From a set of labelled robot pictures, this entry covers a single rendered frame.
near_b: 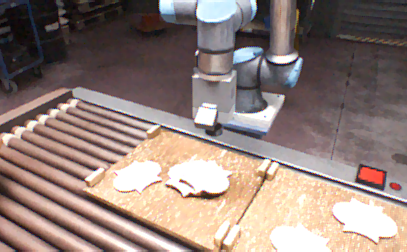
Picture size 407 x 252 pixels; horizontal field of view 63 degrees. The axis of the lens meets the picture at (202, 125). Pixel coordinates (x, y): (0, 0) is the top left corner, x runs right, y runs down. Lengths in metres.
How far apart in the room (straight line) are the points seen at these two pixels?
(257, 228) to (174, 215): 0.20
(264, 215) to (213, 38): 0.45
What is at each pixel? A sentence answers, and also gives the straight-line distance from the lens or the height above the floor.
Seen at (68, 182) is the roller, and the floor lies 0.92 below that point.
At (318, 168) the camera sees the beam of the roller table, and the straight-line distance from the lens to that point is 1.08.
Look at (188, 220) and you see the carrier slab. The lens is 0.84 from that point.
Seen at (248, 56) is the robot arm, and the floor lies 1.12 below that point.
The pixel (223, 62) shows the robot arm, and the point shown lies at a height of 1.31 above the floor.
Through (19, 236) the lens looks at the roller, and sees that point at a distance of 0.94.
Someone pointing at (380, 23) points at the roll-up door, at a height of 0.29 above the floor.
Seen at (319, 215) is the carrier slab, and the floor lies 0.94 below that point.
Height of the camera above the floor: 1.56
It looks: 32 degrees down
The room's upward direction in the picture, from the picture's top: straight up
